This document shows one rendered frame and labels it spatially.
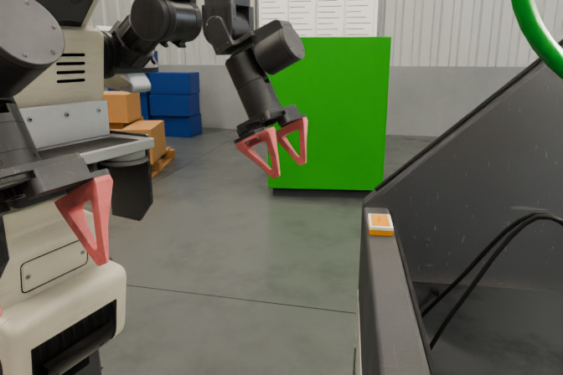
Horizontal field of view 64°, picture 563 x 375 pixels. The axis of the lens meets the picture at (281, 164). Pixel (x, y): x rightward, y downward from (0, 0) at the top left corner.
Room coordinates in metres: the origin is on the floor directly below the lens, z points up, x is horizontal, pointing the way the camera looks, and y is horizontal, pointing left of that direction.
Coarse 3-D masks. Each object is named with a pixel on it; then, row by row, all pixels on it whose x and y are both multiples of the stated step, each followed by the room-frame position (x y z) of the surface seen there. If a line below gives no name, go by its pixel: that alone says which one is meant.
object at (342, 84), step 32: (320, 64) 3.56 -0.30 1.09; (352, 64) 3.54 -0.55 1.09; (384, 64) 3.52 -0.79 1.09; (288, 96) 3.58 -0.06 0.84; (320, 96) 3.56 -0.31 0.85; (352, 96) 3.54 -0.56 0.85; (384, 96) 3.52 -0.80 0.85; (320, 128) 3.56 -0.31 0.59; (352, 128) 3.54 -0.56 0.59; (384, 128) 3.52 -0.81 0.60; (288, 160) 3.58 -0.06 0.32; (320, 160) 3.56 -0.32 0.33; (352, 160) 3.54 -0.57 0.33; (384, 160) 3.52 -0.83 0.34; (288, 192) 3.62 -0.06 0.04; (320, 192) 3.60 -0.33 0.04; (352, 192) 3.58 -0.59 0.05
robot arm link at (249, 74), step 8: (248, 48) 0.73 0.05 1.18; (232, 56) 0.74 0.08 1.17; (240, 56) 0.73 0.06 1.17; (248, 56) 0.73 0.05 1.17; (232, 64) 0.73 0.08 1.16; (240, 64) 0.73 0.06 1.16; (248, 64) 0.73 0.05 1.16; (256, 64) 0.73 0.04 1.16; (232, 72) 0.73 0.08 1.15; (240, 72) 0.72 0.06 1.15; (248, 72) 0.72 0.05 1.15; (256, 72) 0.73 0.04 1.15; (264, 72) 0.74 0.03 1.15; (232, 80) 0.74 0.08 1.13; (240, 80) 0.72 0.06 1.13; (248, 80) 0.72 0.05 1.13; (240, 88) 0.74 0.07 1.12
